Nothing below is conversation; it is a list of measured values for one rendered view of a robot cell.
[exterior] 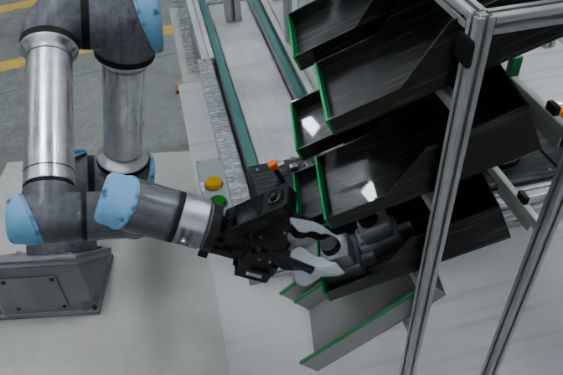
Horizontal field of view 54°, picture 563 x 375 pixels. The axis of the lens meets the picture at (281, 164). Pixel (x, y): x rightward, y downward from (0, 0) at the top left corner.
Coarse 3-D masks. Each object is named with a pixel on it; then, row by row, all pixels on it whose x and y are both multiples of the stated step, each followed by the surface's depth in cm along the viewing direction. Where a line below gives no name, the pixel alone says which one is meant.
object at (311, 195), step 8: (360, 136) 100; (304, 168) 104; (312, 168) 104; (296, 176) 105; (304, 176) 105; (312, 176) 105; (296, 184) 103; (304, 184) 104; (312, 184) 103; (296, 192) 101; (304, 192) 103; (312, 192) 102; (304, 200) 101; (312, 200) 100; (320, 200) 99; (304, 208) 100; (312, 208) 99; (320, 208) 98; (312, 216) 94; (320, 216) 94
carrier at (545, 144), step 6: (540, 132) 149; (540, 138) 148; (546, 138) 147; (540, 144) 146; (546, 144) 146; (540, 150) 144; (546, 150) 144; (552, 150) 144; (558, 150) 144; (546, 156) 142; (552, 156) 142; (558, 156) 142; (552, 162) 141; (558, 162) 140
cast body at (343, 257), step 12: (324, 240) 84; (336, 240) 83; (348, 240) 84; (324, 252) 83; (336, 252) 83; (348, 252) 82; (360, 252) 86; (372, 252) 85; (348, 264) 83; (360, 264) 83; (372, 264) 86; (324, 276) 85; (336, 276) 85; (348, 276) 85; (360, 276) 85
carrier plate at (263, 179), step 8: (288, 160) 145; (296, 160) 145; (304, 160) 144; (312, 160) 144; (248, 168) 144; (256, 168) 142; (264, 168) 143; (280, 168) 142; (256, 176) 141; (264, 176) 140; (272, 176) 140; (256, 184) 138; (264, 184) 138; (272, 184) 138; (256, 192) 136; (264, 192) 136
